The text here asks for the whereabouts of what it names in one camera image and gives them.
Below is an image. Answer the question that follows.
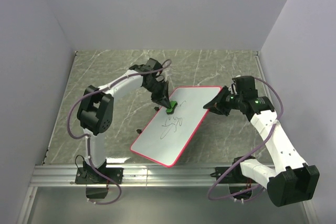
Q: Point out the aluminium right side rail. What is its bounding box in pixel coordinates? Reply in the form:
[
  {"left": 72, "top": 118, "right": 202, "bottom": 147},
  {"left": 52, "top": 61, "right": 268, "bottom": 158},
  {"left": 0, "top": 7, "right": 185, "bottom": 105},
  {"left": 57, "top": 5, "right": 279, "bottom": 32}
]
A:
[{"left": 253, "top": 51, "right": 273, "bottom": 102}]

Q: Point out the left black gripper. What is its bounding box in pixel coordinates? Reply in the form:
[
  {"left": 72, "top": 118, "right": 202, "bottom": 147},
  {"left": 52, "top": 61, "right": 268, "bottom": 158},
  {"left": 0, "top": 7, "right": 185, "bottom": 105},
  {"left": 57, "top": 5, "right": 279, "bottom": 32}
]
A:
[{"left": 145, "top": 79, "right": 172, "bottom": 110}]

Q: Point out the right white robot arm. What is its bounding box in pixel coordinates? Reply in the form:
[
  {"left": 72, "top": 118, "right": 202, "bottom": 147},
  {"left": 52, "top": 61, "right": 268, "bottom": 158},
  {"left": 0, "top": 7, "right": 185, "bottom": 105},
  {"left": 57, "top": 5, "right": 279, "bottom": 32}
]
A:
[{"left": 203, "top": 76, "right": 320, "bottom": 207}]

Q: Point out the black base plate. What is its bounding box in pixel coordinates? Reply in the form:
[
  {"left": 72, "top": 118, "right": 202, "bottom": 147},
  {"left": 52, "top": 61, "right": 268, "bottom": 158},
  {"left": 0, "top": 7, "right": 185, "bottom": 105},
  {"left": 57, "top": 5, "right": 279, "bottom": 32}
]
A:
[
  {"left": 209, "top": 166, "right": 263, "bottom": 184},
  {"left": 75, "top": 167, "right": 123, "bottom": 185}
]

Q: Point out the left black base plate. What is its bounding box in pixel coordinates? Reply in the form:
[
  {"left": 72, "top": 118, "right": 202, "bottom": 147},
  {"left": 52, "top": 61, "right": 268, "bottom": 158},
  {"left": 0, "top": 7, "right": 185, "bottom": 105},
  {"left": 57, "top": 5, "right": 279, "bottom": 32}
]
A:
[{"left": 75, "top": 167, "right": 123, "bottom": 185}]

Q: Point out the red-framed whiteboard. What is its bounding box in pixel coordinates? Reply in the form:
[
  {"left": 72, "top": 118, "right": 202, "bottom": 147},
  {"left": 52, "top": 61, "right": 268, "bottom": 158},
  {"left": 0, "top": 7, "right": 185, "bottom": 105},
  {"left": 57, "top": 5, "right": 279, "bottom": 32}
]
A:
[{"left": 130, "top": 86, "right": 222, "bottom": 168}]

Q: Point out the aluminium rail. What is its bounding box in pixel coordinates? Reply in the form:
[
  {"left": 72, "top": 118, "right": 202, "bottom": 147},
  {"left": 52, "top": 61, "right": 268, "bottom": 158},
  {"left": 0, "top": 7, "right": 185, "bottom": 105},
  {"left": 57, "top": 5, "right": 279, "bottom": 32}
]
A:
[
  {"left": 253, "top": 51, "right": 273, "bottom": 102},
  {"left": 29, "top": 163, "right": 230, "bottom": 188}
]

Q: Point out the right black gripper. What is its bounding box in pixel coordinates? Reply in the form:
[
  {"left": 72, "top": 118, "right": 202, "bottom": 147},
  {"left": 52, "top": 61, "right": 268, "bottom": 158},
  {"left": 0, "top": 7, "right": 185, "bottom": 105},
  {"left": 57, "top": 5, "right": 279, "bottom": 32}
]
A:
[{"left": 203, "top": 86, "right": 243, "bottom": 116}]

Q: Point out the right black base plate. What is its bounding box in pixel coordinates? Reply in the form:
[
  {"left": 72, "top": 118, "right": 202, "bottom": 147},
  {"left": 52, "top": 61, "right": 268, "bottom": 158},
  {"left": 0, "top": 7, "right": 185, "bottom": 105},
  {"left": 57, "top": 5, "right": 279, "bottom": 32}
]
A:
[{"left": 209, "top": 166, "right": 263, "bottom": 184}]

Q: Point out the aluminium front rail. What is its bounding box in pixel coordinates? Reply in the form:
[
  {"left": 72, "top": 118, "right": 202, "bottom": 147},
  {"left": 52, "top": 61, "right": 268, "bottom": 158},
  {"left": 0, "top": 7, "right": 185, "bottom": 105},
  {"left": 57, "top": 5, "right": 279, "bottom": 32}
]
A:
[{"left": 29, "top": 163, "right": 230, "bottom": 188}]

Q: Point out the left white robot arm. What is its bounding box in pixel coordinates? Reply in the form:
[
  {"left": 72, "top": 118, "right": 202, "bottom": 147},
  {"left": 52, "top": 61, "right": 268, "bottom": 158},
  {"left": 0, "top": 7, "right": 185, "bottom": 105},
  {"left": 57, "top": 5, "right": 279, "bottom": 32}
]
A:
[{"left": 67, "top": 58, "right": 172, "bottom": 183}]

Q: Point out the green whiteboard eraser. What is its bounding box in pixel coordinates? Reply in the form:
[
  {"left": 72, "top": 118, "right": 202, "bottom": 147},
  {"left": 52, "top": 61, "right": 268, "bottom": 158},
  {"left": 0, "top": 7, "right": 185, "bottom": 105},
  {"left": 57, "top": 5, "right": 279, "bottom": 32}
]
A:
[{"left": 166, "top": 101, "right": 177, "bottom": 114}]

